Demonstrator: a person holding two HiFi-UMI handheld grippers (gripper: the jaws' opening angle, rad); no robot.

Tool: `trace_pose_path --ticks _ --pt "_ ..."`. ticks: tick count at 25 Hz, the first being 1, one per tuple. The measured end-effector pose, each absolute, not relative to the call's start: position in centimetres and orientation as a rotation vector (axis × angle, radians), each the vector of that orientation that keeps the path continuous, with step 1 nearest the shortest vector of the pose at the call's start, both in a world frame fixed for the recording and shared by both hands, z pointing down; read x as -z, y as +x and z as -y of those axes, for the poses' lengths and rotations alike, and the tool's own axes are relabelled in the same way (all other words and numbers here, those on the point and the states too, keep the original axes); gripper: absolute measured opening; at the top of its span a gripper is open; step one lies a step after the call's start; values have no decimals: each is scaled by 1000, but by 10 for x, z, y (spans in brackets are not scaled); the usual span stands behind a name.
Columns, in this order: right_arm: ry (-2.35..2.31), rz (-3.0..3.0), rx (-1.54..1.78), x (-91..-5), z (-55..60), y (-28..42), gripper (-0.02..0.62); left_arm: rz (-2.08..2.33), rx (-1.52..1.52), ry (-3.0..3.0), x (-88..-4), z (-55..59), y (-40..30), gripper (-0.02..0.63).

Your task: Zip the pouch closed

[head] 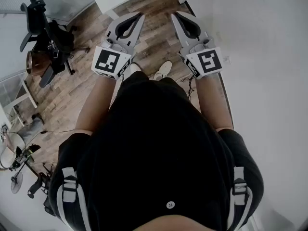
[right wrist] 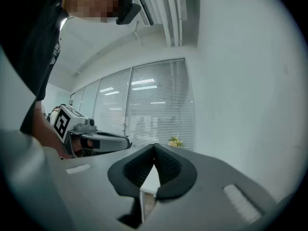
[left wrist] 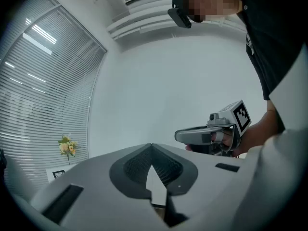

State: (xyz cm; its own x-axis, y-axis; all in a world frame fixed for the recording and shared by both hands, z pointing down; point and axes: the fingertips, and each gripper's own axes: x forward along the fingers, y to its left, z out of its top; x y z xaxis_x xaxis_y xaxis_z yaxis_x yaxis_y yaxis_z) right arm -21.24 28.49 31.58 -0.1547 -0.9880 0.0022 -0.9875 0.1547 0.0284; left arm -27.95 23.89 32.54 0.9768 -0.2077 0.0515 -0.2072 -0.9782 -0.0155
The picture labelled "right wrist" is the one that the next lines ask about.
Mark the person's left forearm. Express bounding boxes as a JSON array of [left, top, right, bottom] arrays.
[[32, 102, 73, 160]]

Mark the window with white blinds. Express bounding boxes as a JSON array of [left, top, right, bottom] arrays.
[[71, 58, 194, 152]]

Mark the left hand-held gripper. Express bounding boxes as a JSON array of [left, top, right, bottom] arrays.
[[52, 104, 133, 159]]

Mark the black head-worn camera mount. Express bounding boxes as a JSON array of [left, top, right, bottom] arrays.
[[115, 0, 142, 26]]

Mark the person's head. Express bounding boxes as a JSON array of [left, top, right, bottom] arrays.
[[61, 0, 121, 23]]

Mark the person's black shirt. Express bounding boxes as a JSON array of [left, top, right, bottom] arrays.
[[0, 0, 74, 136]]

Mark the yellow flower bunch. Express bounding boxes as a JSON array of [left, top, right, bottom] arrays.
[[168, 135, 184, 149]]

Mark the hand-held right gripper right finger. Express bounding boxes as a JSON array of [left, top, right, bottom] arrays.
[[143, 142, 278, 231]]

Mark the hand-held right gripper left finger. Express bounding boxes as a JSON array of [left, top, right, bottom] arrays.
[[44, 143, 155, 231]]

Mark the person's left hand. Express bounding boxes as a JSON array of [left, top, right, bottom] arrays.
[[69, 138, 101, 157]]

